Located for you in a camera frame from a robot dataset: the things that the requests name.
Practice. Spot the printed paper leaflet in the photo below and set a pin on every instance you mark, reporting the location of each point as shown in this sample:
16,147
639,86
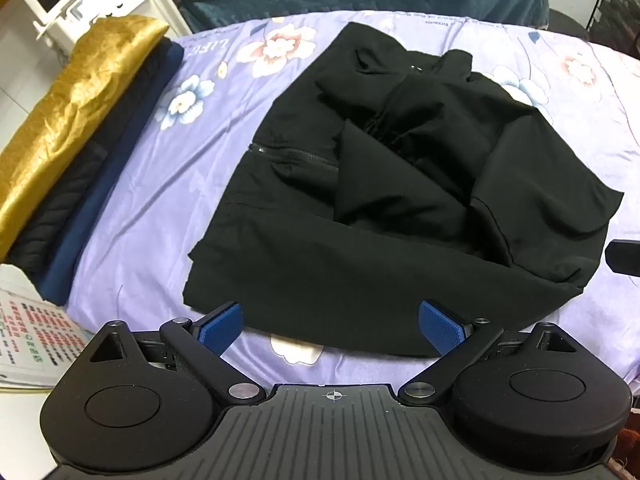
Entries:
30,340

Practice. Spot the white shelf unit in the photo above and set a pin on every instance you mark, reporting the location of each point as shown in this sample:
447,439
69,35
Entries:
115,2

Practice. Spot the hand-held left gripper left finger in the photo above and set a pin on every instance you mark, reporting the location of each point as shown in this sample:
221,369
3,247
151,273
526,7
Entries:
223,329

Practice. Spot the floral bedsheet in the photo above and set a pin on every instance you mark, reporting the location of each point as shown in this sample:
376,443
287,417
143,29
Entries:
165,175

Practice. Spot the folded gold satin cloth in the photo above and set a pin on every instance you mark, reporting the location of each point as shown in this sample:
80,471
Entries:
70,125

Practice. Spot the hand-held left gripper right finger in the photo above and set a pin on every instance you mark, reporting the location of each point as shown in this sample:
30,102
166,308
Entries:
441,329

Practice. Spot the dark seat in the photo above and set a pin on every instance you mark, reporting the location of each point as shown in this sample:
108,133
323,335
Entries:
567,22

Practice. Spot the folded navy cloth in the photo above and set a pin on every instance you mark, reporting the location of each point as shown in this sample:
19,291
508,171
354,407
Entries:
105,185

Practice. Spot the folded black knit cloth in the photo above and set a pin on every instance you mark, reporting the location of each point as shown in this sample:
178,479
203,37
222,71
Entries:
65,195

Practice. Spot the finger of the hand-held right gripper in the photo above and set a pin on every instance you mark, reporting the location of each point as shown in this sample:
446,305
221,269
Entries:
624,259

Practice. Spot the black zip jacket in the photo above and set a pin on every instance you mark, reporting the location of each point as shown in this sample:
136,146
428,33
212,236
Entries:
400,195

